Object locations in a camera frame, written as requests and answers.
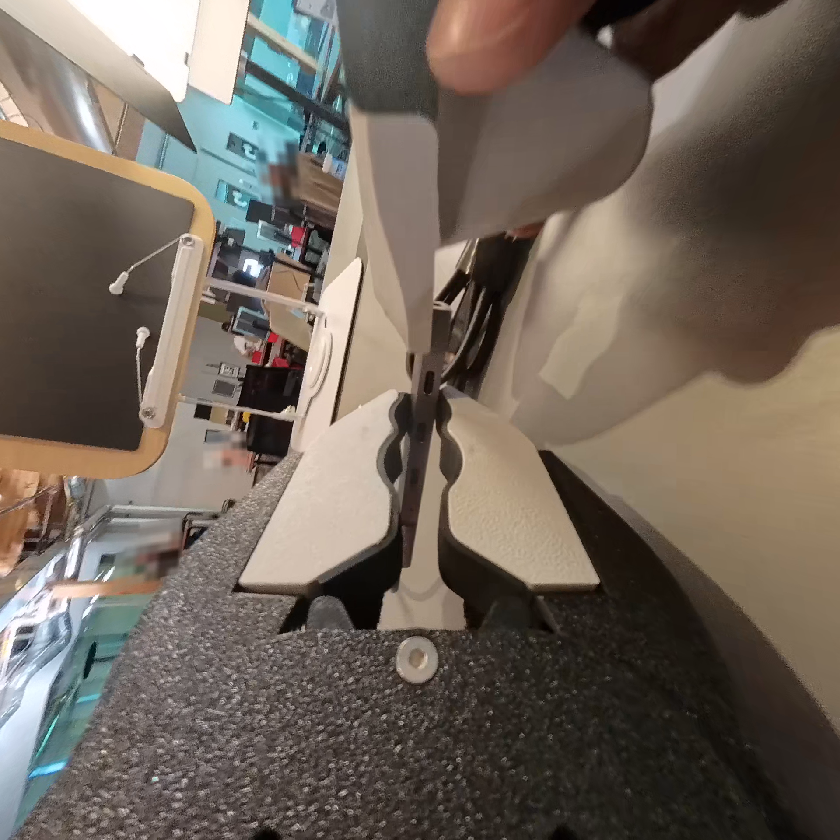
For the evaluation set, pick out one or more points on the person's right hand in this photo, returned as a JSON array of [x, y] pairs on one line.
[[499, 39]]

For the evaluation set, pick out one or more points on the white ceiling panel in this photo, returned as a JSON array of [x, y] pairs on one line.
[[164, 52]]

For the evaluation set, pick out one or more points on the white stand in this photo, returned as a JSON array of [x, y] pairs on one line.
[[174, 328]]

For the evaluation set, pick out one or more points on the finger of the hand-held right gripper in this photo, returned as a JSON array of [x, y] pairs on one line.
[[544, 144], [403, 197]]

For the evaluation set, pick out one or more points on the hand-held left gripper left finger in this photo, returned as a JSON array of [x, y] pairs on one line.
[[321, 518]]

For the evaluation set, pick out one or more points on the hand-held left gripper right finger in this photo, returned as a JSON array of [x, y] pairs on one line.
[[518, 518]]

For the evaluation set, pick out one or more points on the wooden rimmed black board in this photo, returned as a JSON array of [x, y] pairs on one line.
[[65, 295]]

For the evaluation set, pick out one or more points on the black cabinet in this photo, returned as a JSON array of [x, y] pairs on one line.
[[269, 407]]

